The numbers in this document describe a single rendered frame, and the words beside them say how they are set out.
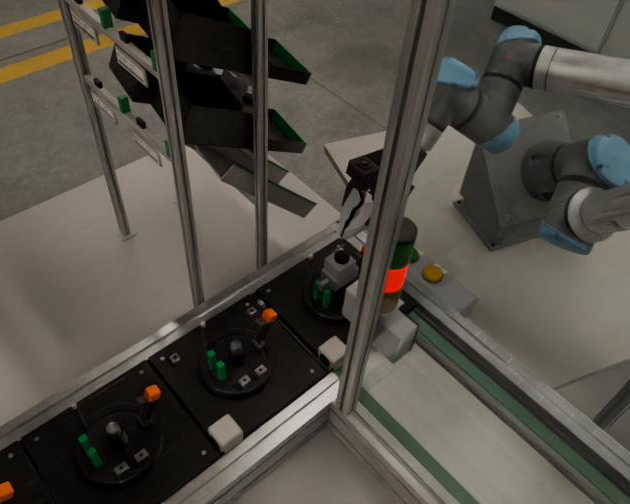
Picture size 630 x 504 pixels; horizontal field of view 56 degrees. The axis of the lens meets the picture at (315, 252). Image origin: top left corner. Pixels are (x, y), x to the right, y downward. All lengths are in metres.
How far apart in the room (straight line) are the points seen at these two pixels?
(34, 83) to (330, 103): 1.64
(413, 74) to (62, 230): 1.16
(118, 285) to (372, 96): 2.40
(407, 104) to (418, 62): 0.05
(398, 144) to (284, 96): 2.86
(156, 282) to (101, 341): 0.19
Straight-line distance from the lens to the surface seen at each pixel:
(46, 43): 4.12
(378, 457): 1.12
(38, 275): 1.51
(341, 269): 1.14
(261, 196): 1.19
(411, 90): 0.60
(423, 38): 0.57
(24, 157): 3.26
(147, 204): 1.61
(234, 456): 1.09
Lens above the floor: 1.96
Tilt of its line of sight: 49 degrees down
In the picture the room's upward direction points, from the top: 5 degrees clockwise
